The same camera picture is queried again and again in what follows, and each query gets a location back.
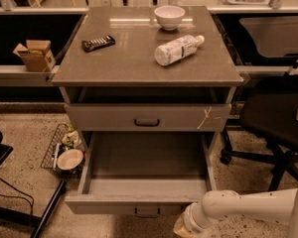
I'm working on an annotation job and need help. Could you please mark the grey drawer cabinet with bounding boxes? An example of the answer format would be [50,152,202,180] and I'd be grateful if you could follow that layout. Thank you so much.
[53,7,242,139]

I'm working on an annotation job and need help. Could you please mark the grey drawer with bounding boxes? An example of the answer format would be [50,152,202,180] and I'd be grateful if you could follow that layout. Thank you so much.
[65,103,231,132]
[66,132,216,218]

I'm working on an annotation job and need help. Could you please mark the black wire basket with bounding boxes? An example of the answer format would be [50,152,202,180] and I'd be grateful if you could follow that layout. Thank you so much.
[41,123,83,179]

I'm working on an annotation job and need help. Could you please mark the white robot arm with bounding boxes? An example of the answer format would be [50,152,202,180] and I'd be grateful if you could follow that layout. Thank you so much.
[174,188,298,238]

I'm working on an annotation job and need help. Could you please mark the open cardboard box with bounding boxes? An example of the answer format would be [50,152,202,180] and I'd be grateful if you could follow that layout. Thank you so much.
[13,40,56,72]

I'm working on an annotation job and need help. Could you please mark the white ceramic bowl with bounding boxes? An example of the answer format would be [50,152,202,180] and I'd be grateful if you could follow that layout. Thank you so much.
[154,5,186,31]

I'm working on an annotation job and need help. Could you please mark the grey top drawer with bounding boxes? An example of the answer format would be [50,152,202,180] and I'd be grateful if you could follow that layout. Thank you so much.
[65,103,231,132]

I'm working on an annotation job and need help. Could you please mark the white bowl in basket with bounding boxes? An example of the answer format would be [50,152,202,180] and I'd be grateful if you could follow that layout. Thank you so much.
[57,149,83,171]

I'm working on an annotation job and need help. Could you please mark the snack packets in basket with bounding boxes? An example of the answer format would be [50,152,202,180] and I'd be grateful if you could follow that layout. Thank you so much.
[62,125,81,149]

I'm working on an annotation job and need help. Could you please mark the clear plastic water bottle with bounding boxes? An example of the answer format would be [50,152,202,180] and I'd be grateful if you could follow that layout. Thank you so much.
[155,35,205,66]

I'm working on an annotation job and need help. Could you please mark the black stand with cable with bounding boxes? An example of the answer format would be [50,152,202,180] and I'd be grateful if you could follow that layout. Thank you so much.
[0,131,67,238]

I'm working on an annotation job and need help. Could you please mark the black striped snack bar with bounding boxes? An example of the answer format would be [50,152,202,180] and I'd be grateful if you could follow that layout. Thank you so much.
[81,35,115,53]

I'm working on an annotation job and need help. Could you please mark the black office chair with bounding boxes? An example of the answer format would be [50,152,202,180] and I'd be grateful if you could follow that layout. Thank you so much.
[219,59,298,192]

